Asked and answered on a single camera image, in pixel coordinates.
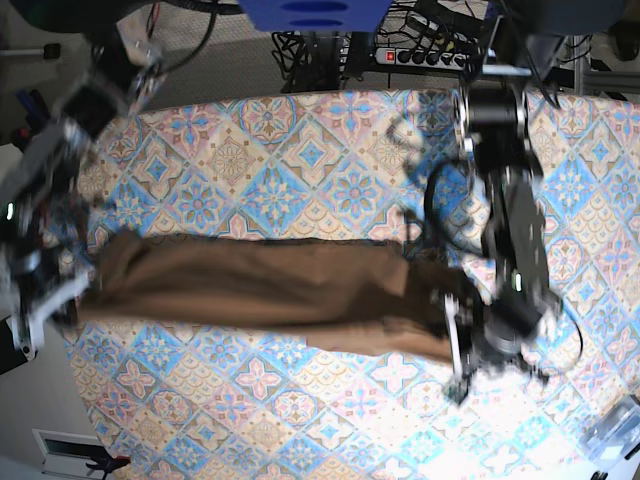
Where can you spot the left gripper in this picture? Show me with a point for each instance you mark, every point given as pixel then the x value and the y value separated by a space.
pixel 485 337

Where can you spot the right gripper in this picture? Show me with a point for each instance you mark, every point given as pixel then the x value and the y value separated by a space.
pixel 41 285

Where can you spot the brown t-shirt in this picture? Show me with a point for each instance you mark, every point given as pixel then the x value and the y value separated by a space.
pixel 352 296

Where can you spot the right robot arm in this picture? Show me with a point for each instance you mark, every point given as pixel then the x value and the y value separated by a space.
pixel 123 74

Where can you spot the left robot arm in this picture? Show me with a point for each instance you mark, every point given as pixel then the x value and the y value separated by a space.
pixel 495 148

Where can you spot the game console with white controller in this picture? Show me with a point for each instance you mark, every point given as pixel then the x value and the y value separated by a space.
pixel 10 356

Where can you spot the patterned colourful tablecloth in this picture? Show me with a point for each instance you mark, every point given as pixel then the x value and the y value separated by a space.
pixel 183 402

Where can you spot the white floor vent box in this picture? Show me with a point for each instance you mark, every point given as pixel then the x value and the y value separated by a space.
pixel 66 455

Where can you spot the black clamp lower left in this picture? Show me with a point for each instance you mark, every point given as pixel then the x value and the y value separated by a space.
pixel 108 464

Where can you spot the red black clamp upper left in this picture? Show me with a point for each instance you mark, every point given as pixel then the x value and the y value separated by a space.
pixel 21 138

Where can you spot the clear plastic box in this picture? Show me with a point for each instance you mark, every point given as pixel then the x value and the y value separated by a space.
pixel 614 437

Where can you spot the white power strip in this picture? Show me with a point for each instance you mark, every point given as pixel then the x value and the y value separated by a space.
pixel 418 58

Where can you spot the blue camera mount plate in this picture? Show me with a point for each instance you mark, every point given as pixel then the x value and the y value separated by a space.
pixel 315 15

